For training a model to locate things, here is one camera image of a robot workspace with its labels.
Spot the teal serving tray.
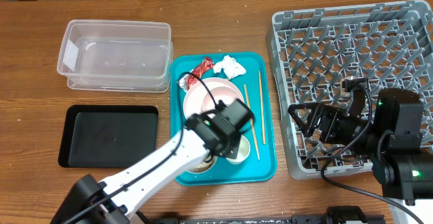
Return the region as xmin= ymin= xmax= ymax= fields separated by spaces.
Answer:
xmin=170 ymin=51 xmax=277 ymax=186

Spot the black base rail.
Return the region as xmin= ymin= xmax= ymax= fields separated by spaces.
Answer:
xmin=137 ymin=206 xmax=386 ymax=224

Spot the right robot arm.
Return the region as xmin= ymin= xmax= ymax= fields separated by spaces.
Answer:
xmin=288 ymin=85 xmax=432 ymax=223

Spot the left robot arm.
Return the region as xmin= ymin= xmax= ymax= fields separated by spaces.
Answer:
xmin=51 ymin=99 xmax=254 ymax=223

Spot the red snack wrapper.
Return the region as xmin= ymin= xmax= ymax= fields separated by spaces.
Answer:
xmin=177 ymin=57 xmax=214 ymax=92

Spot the pink round plate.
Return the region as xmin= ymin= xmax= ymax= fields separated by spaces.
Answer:
xmin=183 ymin=77 xmax=241 ymax=118

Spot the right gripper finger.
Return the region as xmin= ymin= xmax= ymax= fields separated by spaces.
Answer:
xmin=288 ymin=102 xmax=323 ymax=122
xmin=297 ymin=117 xmax=321 ymax=137

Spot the crumpled white napkin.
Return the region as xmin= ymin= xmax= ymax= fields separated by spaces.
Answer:
xmin=212 ymin=55 xmax=246 ymax=80

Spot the grey dishwasher rack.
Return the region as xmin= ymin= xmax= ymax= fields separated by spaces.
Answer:
xmin=266 ymin=0 xmax=432 ymax=180

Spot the white cup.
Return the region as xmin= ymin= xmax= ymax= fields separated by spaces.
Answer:
xmin=201 ymin=87 xmax=244 ymax=112

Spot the left wooden chopstick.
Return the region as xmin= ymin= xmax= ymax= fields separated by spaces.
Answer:
xmin=244 ymin=84 xmax=260 ymax=160

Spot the black rectangular tray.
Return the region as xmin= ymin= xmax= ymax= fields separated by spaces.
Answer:
xmin=58 ymin=105 xmax=158 ymax=169

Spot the clear plastic bin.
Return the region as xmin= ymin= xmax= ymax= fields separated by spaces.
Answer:
xmin=57 ymin=20 xmax=173 ymax=93

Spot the small grey bowl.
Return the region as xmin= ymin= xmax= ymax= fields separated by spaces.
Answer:
xmin=185 ymin=134 xmax=252 ymax=175

